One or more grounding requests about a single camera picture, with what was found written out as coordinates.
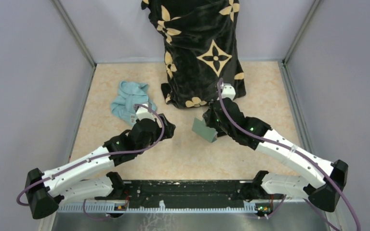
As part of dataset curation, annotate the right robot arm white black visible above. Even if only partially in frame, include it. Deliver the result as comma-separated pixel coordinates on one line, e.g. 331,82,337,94
203,98,348,212

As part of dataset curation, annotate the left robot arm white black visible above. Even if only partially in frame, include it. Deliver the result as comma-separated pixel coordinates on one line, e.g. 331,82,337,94
25,114,176,219

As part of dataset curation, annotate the light blue cloth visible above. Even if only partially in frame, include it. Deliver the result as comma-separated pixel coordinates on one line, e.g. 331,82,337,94
110,81,157,126

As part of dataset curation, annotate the black beige flower-patterned blanket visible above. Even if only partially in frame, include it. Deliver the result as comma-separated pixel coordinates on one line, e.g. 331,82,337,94
141,0,246,109

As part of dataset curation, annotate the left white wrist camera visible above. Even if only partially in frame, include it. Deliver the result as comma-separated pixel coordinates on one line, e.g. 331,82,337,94
135,103,155,121

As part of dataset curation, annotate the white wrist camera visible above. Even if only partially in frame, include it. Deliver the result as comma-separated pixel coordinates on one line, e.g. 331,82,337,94
135,103,155,121
220,83,236,101

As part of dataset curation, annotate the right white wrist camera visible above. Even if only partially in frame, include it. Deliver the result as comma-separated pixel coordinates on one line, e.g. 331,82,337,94
220,83,236,101

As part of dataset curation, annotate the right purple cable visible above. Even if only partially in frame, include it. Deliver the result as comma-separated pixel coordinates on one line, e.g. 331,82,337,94
217,78,362,231

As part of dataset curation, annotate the purple cable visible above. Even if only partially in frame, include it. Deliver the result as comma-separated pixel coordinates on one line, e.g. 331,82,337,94
217,78,362,231
15,103,166,222

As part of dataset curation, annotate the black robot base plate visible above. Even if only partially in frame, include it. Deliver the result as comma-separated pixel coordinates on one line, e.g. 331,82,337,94
95,179,283,210

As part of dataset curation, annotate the white slotted cable duct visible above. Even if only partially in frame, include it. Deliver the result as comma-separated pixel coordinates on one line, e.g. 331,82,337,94
57,201,272,215

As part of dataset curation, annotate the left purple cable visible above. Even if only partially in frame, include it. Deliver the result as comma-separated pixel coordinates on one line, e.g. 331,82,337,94
15,103,166,222

